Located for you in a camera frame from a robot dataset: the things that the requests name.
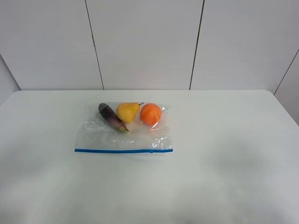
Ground orange fruit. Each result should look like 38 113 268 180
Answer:
140 103 162 126

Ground yellow pear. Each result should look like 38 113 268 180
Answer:
116 102 144 124

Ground purple eggplant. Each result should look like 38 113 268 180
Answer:
98 103 129 133

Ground clear zip bag blue strip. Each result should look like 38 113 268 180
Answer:
75 102 173 154

